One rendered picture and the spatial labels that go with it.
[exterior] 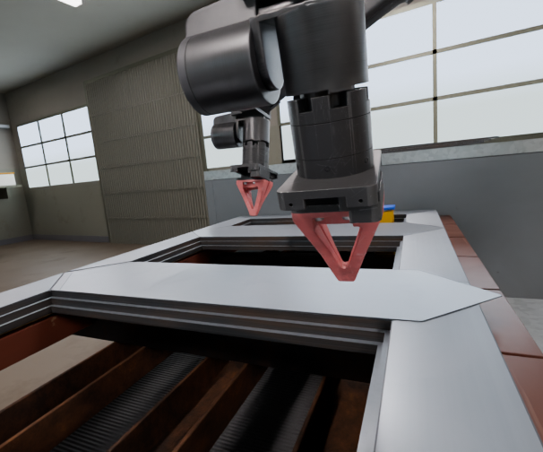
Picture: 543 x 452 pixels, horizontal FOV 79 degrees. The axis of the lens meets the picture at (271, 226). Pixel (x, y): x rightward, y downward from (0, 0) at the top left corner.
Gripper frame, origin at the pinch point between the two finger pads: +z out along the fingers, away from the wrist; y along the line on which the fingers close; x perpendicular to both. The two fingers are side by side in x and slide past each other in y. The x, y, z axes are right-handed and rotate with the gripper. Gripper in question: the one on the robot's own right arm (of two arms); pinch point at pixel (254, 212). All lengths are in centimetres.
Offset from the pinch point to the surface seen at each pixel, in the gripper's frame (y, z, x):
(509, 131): -298, -100, 103
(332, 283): 14.3, 12.0, 20.9
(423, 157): -60, -24, 33
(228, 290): 19.5, 13.6, 6.4
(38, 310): 27.8, 18.7, -24.8
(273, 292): 19.2, 13.3, 13.7
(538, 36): -279, -174, 119
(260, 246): -17.7, 7.5, -7.0
